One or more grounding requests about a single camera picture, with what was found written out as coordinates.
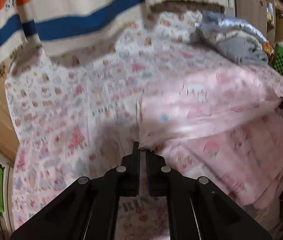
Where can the white bear print sheet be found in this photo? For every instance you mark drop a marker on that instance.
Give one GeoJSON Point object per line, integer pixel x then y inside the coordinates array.
{"type": "Point", "coordinates": [56, 87]}

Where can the light blue satin quilt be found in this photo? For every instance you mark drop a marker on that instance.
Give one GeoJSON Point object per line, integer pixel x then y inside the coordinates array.
{"type": "Point", "coordinates": [231, 26]}

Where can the pink patchwork print bed sheet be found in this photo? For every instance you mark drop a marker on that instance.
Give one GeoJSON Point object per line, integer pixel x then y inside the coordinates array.
{"type": "Point", "coordinates": [56, 160]}

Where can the striped curtain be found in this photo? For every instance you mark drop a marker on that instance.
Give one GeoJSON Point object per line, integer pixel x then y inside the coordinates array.
{"type": "Point", "coordinates": [81, 25]}

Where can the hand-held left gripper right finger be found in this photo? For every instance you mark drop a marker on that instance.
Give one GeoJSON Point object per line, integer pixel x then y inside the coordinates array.
{"type": "Point", "coordinates": [149, 160]}

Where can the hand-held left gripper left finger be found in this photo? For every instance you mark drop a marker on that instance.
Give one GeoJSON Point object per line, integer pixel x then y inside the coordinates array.
{"type": "Point", "coordinates": [136, 152]}

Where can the metal door latch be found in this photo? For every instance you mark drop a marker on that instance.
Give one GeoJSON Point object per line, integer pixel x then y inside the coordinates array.
{"type": "Point", "coordinates": [2, 70]}

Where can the orange snack packet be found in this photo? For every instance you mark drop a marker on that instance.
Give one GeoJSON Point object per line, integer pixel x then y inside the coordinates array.
{"type": "Point", "coordinates": [269, 49]}

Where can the pink printed pants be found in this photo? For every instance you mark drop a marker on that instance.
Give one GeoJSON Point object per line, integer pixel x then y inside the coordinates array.
{"type": "Point", "coordinates": [194, 110]}

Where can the wooden cabinet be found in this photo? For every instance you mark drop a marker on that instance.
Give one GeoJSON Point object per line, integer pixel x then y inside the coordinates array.
{"type": "Point", "coordinates": [251, 12]}

